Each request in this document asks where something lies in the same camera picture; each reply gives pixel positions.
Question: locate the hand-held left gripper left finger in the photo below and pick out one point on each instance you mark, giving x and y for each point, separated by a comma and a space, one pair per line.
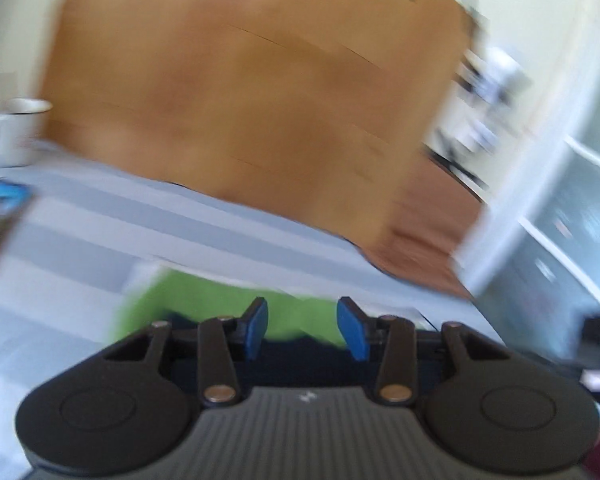
257, 330

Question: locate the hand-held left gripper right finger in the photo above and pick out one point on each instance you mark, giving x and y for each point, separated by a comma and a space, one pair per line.
352, 330

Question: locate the brown perforated leather cushion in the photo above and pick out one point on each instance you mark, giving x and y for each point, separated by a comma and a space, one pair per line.
420, 240

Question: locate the light blue striped sheet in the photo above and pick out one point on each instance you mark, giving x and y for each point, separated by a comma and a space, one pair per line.
80, 210

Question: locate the frosted glass door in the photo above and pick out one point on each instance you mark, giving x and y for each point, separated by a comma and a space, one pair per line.
570, 220

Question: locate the wooden cabinet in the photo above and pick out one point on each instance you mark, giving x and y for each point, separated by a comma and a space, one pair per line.
230, 85

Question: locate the white enamel mug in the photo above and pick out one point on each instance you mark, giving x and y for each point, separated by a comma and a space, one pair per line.
15, 130

